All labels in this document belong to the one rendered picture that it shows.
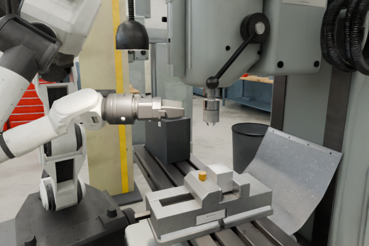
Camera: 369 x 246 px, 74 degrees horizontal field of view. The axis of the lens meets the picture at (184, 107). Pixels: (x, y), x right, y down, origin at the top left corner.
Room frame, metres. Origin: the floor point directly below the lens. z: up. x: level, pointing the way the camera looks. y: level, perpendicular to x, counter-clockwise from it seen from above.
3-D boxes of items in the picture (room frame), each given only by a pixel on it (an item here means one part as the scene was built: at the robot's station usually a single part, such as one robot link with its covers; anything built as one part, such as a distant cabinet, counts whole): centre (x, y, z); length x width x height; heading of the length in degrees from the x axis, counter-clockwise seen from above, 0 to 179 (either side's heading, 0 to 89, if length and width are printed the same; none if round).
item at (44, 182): (1.22, 0.66, 0.68); 0.21 x 0.20 x 0.13; 36
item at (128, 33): (0.56, 0.11, 1.44); 0.07 x 0.07 x 0.06
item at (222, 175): (0.65, -0.10, 1.05); 0.06 x 0.05 x 0.06; 22
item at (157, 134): (1.09, 0.08, 1.04); 0.22 x 0.12 x 0.20; 33
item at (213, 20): (0.70, -0.08, 1.47); 0.21 x 0.19 x 0.32; 23
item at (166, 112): (0.64, 0.03, 1.24); 0.06 x 0.02 x 0.03; 94
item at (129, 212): (1.15, 0.29, 0.50); 0.20 x 0.05 x 0.20; 36
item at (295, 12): (0.78, -0.26, 1.47); 0.24 x 0.19 x 0.26; 23
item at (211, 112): (0.70, -0.08, 1.23); 0.05 x 0.05 x 0.06
